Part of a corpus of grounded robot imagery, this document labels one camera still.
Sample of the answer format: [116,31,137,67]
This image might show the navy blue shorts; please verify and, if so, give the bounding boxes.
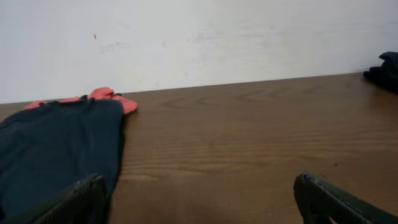
[1,99,123,218]

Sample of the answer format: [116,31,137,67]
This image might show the red t-shirt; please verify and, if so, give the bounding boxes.
[24,86,139,116]

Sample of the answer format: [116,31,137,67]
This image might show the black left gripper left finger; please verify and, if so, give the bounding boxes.
[2,174,108,224]

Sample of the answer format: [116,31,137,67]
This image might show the folded navy garment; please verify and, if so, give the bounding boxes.
[363,52,397,94]

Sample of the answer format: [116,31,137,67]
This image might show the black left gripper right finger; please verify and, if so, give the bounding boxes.
[294,172,397,224]

